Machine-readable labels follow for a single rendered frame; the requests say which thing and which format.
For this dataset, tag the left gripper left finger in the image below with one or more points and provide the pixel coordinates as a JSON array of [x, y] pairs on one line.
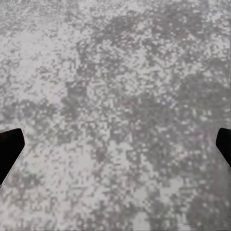
[[12, 143]]

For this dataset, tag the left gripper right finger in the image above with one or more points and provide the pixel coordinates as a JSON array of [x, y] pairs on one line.
[[223, 143]]

